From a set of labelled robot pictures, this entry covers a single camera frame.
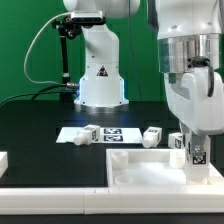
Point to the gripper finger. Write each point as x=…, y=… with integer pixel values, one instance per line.
x=185, y=135
x=200, y=144

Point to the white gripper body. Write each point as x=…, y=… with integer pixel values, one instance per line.
x=187, y=98

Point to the white square table top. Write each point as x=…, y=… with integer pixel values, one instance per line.
x=153, y=167

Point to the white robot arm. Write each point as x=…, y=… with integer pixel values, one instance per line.
x=188, y=35

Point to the white paper marker sheet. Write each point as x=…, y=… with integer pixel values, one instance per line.
x=107, y=135

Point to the white left obstacle block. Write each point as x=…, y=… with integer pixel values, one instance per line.
x=3, y=163

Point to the white front rail fence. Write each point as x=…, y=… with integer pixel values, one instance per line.
x=115, y=199

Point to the black camera on stand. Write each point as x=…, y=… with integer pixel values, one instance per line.
x=88, y=18

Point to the black camera stand pole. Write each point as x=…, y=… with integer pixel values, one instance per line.
x=67, y=30

